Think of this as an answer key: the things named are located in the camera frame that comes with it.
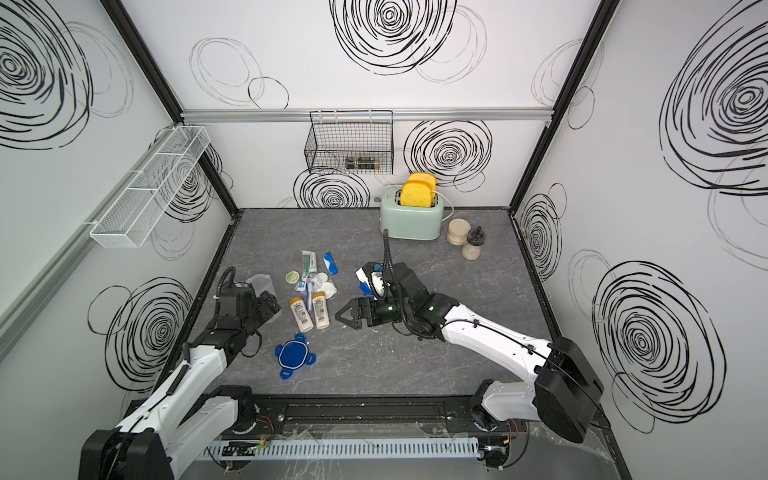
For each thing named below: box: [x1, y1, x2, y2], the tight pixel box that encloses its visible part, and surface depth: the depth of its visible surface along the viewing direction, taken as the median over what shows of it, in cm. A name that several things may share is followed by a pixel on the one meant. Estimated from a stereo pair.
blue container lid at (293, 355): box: [274, 333, 317, 380], surface depth 85 cm
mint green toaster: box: [379, 185, 444, 240], surface depth 104 cm
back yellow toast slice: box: [408, 172, 437, 192], surface depth 102 cm
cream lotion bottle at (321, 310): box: [312, 291, 331, 329], surface depth 92 cm
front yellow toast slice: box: [400, 181, 433, 208], surface depth 101 cm
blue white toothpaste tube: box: [305, 282, 313, 313], surface depth 96 cm
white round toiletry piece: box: [313, 272, 337, 299], surface depth 99 cm
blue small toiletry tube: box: [322, 251, 339, 275], surface depth 107 cm
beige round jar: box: [447, 218, 472, 246], surface depth 109 cm
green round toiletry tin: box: [284, 270, 300, 285], surface depth 101 cm
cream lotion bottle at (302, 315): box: [290, 296, 314, 333], surface depth 91 cm
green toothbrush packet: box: [301, 250, 317, 276], surface depth 104 cm
